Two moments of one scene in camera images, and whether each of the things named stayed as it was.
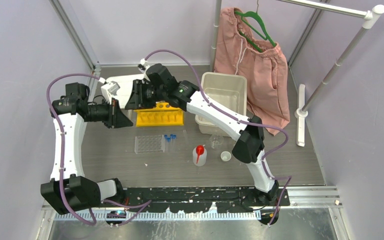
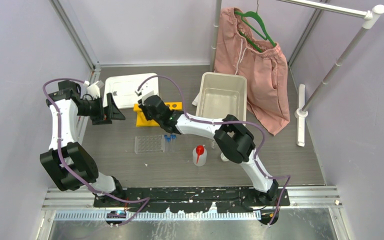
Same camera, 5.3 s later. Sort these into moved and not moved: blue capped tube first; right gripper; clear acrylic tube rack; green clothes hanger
Moved: right gripper
Not moved: blue capped tube first; clear acrylic tube rack; green clothes hanger
